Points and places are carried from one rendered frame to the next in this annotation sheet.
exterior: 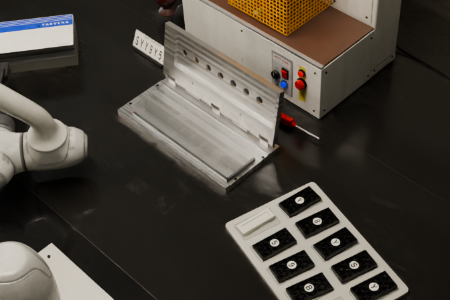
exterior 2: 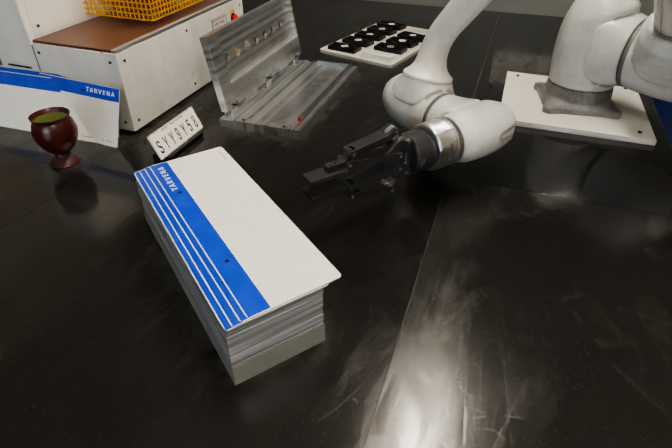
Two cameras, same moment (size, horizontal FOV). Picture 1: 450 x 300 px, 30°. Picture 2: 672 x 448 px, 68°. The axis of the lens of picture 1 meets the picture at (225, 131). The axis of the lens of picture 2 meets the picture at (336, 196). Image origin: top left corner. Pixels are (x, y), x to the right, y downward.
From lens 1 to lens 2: 2.74 m
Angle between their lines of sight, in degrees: 83
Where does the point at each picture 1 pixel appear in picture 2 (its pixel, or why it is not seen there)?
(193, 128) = (298, 91)
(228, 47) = (178, 75)
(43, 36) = (209, 177)
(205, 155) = (327, 80)
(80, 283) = (513, 96)
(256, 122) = (289, 46)
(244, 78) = (267, 16)
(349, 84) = not seen: hidden behind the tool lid
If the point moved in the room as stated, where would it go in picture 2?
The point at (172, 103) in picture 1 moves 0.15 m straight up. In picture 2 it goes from (267, 107) to (262, 47)
